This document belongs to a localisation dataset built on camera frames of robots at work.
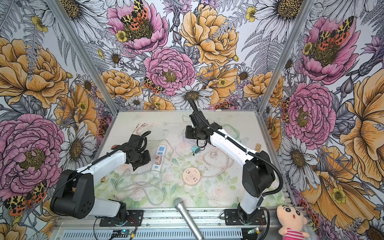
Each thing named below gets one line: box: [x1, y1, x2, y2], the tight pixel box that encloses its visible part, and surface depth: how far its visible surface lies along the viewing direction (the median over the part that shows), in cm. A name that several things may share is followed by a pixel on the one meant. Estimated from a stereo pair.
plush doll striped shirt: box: [276, 205, 310, 240], surface depth 69 cm
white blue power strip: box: [151, 145, 166, 173], surface depth 94 cm
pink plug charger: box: [155, 154, 162, 162], surface depth 89 cm
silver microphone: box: [173, 197, 205, 240], surface depth 74 cm
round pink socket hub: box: [182, 167, 201, 186], surface depth 87 cm
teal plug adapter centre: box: [191, 145, 201, 154], surface depth 99 cm
